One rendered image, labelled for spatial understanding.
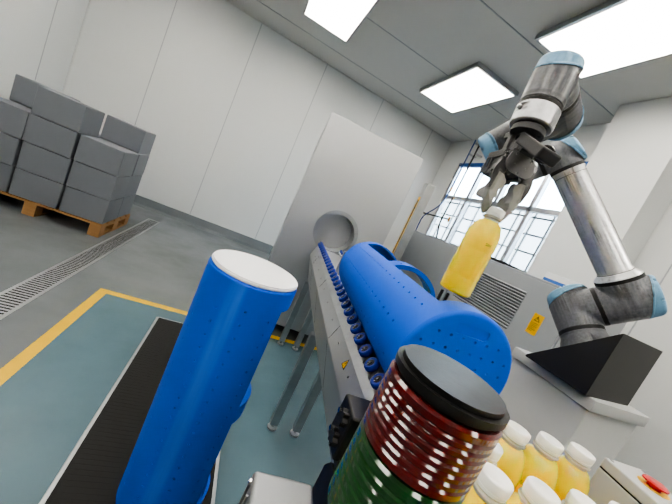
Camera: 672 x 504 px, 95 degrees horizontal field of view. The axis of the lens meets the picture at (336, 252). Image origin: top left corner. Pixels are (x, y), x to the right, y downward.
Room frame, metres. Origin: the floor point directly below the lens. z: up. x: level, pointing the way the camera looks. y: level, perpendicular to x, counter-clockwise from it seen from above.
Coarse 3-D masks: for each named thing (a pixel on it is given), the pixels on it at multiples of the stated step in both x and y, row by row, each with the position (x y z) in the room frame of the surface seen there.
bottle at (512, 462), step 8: (504, 440) 0.49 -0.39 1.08; (504, 448) 0.48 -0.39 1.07; (512, 448) 0.48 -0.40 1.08; (520, 448) 0.47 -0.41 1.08; (504, 456) 0.47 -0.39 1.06; (512, 456) 0.47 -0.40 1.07; (520, 456) 0.47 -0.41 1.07; (504, 464) 0.47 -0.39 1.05; (512, 464) 0.46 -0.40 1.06; (520, 464) 0.47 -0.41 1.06; (504, 472) 0.46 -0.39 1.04; (512, 472) 0.46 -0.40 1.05; (520, 472) 0.47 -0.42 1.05; (512, 480) 0.46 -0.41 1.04
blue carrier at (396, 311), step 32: (352, 256) 1.36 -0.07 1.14; (384, 256) 1.52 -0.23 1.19; (352, 288) 1.14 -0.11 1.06; (384, 288) 0.89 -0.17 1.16; (416, 288) 0.81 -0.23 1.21; (384, 320) 0.77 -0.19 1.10; (416, 320) 0.66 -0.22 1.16; (448, 320) 0.65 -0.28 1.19; (480, 320) 0.66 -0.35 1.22; (384, 352) 0.71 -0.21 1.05; (448, 352) 0.66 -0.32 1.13; (480, 352) 0.67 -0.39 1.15
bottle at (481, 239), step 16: (480, 224) 0.69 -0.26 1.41; (496, 224) 0.68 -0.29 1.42; (464, 240) 0.70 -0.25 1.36; (480, 240) 0.67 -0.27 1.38; (496, 240) 0.68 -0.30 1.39; (464, 256) 0.68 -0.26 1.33; (480, 256) 0.67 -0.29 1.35; (448, 272) 0.70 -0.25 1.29; (464, 272) 0.67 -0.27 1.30; (480, 272) 0.68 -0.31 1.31; (448, 288) 0.68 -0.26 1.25; (464, 288) 0.67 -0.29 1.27
